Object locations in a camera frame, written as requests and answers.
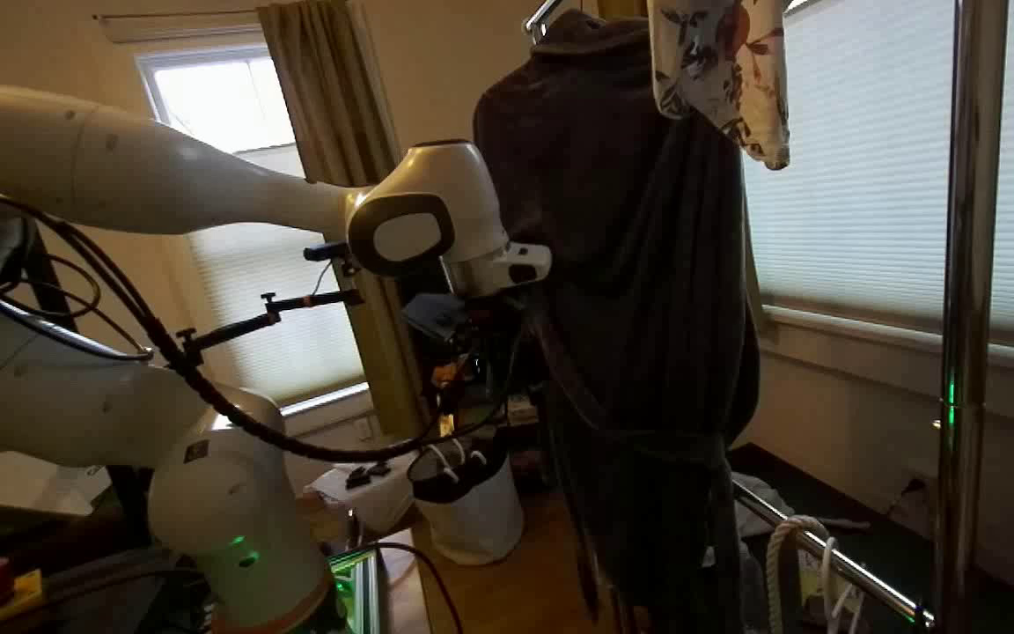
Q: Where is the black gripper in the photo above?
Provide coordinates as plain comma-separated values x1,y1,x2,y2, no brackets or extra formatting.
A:
401,285,535,397

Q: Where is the dark grey fleece robe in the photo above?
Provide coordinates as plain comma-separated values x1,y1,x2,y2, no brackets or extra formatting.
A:
467,10,765,634

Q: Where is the chrome clothing rack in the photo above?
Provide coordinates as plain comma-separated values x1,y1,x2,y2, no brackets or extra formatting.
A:
522,0,1014,634

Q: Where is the white bucket with black liner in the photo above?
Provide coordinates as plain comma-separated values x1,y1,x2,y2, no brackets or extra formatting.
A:
405,434,527,569

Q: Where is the white pleated window blind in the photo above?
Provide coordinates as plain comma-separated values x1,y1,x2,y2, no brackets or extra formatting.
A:
739,0,1014,348
134,45,370,408

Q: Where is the olive curtain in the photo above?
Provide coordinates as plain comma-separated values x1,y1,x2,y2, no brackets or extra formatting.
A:
255,0,432,442

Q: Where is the green lit box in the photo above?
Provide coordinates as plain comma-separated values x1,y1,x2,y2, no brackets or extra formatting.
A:
329,544,387,634

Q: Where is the white floral garment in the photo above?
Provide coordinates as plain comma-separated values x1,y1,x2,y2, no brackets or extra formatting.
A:
644,0,797,172

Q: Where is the black tripod pole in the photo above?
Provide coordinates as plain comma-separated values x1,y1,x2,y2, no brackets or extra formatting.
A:
8,213,80,339

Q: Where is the black floor mat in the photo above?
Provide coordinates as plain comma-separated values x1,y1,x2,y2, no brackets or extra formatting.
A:
726,441,1014,634

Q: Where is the black bar camera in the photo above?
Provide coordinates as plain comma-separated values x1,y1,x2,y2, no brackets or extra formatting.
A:
299,237,381,268

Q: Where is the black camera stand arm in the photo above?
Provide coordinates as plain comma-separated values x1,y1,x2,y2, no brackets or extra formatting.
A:
171,285,365,365

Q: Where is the thin black cable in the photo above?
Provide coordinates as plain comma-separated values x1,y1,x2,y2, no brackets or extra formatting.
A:
370,538,464,634

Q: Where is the white rope coil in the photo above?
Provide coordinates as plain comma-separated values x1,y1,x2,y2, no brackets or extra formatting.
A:
762,509,873,634

